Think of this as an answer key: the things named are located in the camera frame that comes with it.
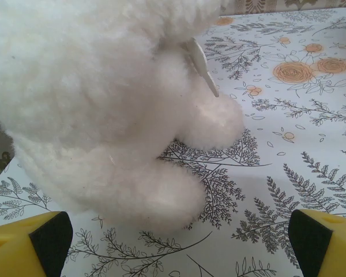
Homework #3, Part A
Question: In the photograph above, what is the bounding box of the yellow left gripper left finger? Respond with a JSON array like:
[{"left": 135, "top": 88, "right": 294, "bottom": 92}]
[{"left": 0, "top": 211, "right": 73, "bottom": 277}]

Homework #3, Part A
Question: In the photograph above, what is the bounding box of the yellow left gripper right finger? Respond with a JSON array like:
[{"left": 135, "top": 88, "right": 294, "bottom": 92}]
[{"left": 288, "top": 209, "right": 346, "bottom": 277}]

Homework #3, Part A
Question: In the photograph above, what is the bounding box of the white teddy bear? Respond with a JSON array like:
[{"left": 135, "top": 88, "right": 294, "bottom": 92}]
[{"left": 0, "top": 0, "right": 246, "bottom": 231}]

